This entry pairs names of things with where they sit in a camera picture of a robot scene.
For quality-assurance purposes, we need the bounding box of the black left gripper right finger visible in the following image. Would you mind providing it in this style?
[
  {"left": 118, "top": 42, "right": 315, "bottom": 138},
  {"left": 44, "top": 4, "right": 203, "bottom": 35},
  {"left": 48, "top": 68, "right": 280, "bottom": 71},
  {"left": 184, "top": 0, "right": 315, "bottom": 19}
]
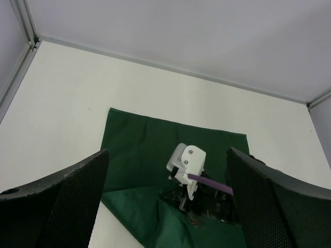
[{"left": 227, "top": 148, "right": 330, "bottom": 247}]

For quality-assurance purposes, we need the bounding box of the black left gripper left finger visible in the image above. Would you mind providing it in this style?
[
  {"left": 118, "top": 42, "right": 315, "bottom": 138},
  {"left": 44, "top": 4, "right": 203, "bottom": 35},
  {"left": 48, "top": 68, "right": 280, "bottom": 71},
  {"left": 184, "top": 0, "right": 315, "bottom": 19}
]
[{"left": 1, "top": 150, "right": 109, "bottom": 247}]

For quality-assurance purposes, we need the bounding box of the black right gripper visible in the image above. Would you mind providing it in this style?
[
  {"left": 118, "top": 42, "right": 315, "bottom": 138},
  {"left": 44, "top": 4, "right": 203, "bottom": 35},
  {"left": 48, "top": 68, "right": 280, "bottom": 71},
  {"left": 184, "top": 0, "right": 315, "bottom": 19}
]
[{"left": 161, "top": 182, "right": 239, "bottom": 226}]

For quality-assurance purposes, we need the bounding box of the dark green cloth napkin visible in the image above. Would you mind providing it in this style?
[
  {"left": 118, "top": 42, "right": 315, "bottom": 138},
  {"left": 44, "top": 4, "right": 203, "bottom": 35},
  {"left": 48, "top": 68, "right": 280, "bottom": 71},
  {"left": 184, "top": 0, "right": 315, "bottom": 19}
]
[{"left": 101, "top": 109, "right": 249, "bottom": 247}]

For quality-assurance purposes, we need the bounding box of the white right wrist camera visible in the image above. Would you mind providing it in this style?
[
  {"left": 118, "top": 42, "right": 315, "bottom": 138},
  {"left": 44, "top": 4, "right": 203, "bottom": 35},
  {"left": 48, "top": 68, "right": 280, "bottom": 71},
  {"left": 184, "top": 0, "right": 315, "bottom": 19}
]
[{"left": 166, "top": 143, "right": 206, "bottom": 200}]

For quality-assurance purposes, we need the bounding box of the aluminium enclosure frame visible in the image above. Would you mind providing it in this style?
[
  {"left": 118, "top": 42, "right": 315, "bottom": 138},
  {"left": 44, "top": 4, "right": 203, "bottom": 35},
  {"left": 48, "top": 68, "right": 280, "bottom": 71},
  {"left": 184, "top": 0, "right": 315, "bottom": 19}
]
[{"left": 0, "top": 0, "right": 331, "bottom": 125}]

